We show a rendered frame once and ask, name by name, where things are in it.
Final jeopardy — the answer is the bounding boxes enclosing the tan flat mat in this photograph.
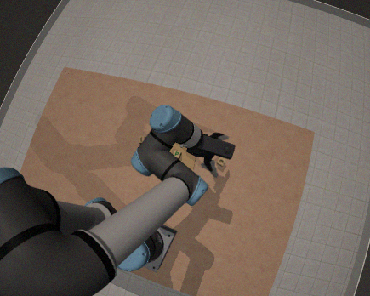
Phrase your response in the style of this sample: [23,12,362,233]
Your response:
[170,142,196,171]

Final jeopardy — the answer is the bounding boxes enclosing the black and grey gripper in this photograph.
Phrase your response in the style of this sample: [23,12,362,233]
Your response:
[186,129,229,178]

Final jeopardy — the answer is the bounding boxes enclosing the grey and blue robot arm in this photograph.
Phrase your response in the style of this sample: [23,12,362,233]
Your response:
[0,105,208,296]

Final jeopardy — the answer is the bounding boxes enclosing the tan block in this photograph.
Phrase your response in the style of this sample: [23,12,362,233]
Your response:
[138,136,145,144]
[217,157,226,167]
[173,150,182,159]

